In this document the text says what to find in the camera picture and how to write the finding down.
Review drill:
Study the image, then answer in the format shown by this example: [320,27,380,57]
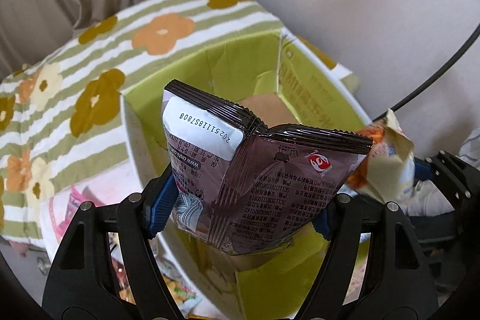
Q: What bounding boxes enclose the cream orange snack bag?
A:
[346,110,415,207]

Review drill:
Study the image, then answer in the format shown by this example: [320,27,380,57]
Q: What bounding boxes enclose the maroon snack bag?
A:
[162,80,373,256]

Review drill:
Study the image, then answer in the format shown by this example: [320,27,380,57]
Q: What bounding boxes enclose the white clothes pile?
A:
[405,128,479,217]

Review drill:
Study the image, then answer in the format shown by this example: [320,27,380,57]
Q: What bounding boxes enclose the white pink table cloth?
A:
[39,161,211,320]

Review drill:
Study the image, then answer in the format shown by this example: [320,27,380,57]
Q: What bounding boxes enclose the floral striped blanket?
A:
[1,0,368,248]

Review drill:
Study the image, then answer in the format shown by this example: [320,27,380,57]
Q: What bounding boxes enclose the green cardboard box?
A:
[126,29,370,319]

